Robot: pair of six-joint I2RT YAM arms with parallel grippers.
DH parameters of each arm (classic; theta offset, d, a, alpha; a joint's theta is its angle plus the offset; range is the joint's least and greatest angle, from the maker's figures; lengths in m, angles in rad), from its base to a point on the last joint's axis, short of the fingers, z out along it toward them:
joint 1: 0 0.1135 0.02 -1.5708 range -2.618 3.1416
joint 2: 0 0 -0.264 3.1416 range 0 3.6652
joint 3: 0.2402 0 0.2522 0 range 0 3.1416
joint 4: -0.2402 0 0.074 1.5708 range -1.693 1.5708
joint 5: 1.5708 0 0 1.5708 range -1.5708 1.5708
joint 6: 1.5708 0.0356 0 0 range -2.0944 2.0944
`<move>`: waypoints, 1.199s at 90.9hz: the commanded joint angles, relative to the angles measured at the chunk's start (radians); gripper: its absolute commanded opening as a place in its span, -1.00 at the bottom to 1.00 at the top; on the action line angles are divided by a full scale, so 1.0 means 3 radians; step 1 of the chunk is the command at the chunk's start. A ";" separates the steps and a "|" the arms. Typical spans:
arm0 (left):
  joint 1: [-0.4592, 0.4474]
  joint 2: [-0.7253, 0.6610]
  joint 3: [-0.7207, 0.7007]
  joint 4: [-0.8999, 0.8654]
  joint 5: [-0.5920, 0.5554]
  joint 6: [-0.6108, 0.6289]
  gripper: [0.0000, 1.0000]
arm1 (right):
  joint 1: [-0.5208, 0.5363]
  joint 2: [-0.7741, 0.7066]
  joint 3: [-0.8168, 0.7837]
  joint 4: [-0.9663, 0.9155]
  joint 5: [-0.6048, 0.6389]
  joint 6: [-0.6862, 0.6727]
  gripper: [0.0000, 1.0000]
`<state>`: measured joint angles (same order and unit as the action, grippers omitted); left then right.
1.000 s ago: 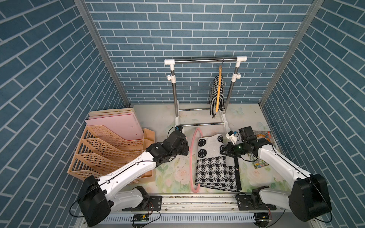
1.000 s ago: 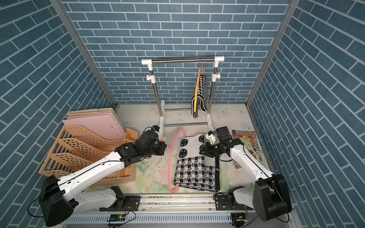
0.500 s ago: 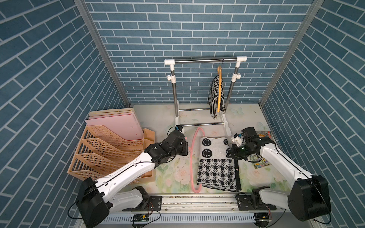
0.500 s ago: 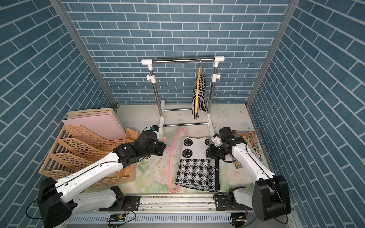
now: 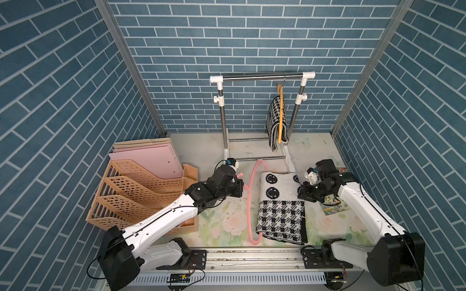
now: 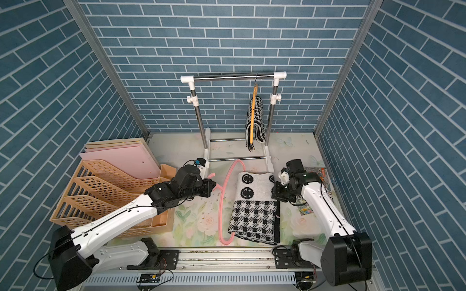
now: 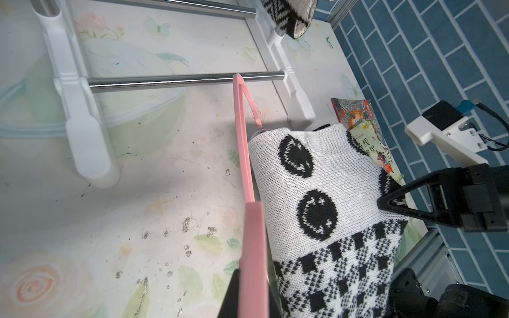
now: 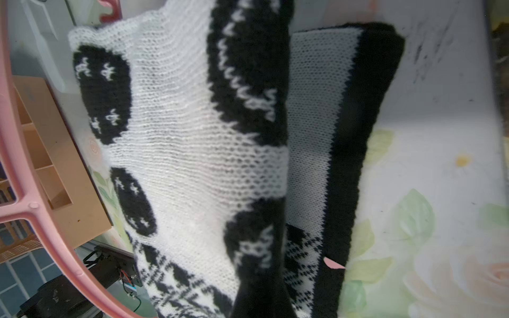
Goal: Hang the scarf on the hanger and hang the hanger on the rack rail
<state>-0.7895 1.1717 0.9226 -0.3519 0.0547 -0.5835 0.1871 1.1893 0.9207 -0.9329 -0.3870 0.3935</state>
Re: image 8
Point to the white steel clothes rack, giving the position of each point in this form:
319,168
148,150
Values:
50,22

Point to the orange plastic file organizer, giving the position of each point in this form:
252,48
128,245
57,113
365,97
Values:
65,181

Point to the pink clothes hanger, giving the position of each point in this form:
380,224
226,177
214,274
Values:
29,204

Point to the smiley plaid black white scarf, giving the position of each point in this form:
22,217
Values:
235,148

